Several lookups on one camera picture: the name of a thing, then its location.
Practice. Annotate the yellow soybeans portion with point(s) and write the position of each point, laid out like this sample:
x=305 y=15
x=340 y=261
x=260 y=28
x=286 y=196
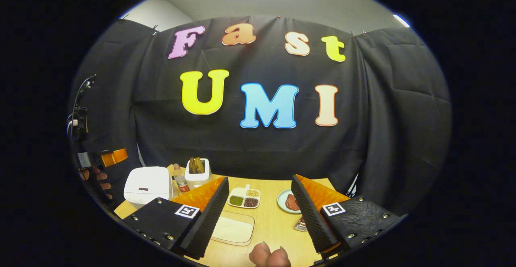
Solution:
x=252 y=193

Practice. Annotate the pale green plate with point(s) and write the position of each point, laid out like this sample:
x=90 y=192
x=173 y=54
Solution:
x=281 y=200

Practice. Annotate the clear glass tray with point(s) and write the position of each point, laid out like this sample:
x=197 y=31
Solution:
x=233 y=230

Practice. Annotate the clear plastic water bottle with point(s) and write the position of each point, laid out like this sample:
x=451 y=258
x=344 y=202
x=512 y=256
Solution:
x=181 y=182

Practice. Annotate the brown bread slice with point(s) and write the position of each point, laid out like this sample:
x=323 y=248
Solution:
x=200 y=165
x=192 y=165

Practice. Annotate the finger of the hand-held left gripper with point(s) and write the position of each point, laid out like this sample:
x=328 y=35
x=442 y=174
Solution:
x=115 y=157

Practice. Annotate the red beans portion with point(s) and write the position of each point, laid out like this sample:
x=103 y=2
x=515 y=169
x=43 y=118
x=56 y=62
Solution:
x=250 y=202

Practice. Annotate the white rice cooker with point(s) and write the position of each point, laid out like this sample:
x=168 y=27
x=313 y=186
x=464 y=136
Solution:
x=147 y=184

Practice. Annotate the white divided grain dish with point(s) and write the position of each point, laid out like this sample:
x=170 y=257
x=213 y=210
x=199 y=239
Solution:
x=244 y=196

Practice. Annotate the green mung beans portion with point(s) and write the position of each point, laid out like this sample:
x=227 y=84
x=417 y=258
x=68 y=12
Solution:
x=236 y=200

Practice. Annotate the ceiling light panel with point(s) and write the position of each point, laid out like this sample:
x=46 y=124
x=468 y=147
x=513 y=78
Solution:
x=401 y=20

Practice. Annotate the white toaster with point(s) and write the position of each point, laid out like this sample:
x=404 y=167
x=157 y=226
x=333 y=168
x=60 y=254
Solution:
x=197 y=180

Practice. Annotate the red sausage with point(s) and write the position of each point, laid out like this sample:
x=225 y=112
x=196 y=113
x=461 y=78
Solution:
x=292 y=202

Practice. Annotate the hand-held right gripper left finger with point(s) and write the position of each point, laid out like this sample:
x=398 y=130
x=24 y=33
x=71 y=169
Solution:
x=205 y=218

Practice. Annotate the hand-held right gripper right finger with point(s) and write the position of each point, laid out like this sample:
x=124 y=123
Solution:
x=312 y=218

